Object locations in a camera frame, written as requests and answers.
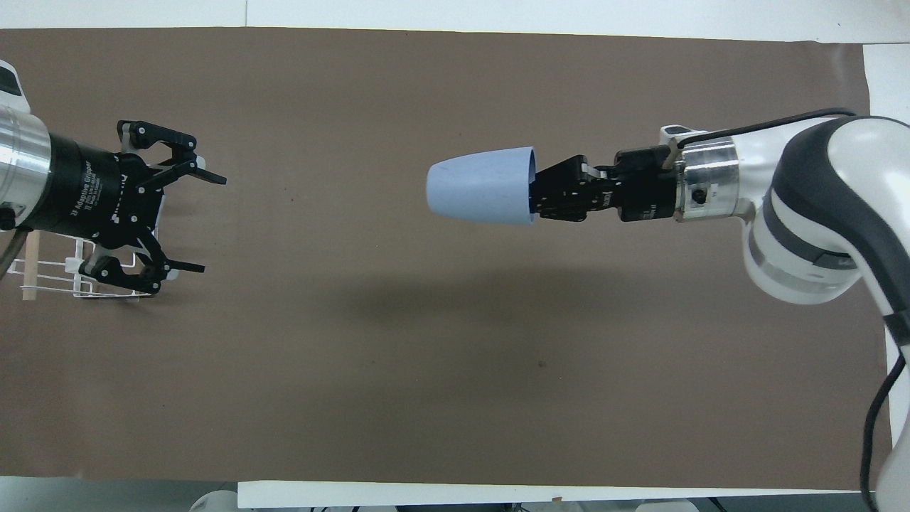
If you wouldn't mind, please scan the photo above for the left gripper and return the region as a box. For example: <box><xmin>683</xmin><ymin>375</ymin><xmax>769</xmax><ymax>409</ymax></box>
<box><xmin>43</xmin><ymin>119</ymin><xmax>228</xmax><ymax>297</ymax></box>

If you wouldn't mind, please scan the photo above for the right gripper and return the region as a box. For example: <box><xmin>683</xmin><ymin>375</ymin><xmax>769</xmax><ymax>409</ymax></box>
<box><xmin>591</xmin><ymin>145</ymin><xmax>678</xmax><ymax>223</ymax></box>

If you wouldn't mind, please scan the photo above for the white wire cup holder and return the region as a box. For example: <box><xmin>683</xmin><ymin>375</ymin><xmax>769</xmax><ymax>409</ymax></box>
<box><xmin>0</xmin><ymin>119</ymin><xmax>208</xmax><ymax>302</ymax></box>

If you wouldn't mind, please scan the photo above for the light blue cup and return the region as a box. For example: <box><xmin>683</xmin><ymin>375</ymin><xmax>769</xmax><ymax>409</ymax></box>
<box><xmin>425</xmin><ymin>146</ymin><xmax>538</xmax><ymax>228</ymax></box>

